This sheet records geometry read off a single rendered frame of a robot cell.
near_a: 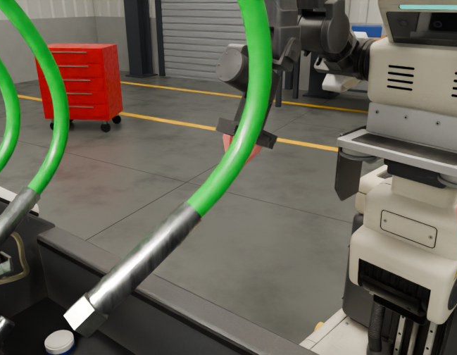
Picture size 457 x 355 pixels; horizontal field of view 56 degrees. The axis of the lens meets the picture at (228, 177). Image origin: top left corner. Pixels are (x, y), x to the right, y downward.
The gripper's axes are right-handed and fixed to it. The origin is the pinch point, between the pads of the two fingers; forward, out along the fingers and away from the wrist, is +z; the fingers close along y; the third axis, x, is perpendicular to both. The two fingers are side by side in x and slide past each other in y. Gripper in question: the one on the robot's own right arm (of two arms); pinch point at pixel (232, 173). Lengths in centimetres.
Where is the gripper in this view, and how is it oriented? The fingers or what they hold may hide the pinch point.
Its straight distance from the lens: 79.3
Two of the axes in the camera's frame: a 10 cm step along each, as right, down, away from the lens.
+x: 6.4, 1.8, 7.5
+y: 7.0, 2.8, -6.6
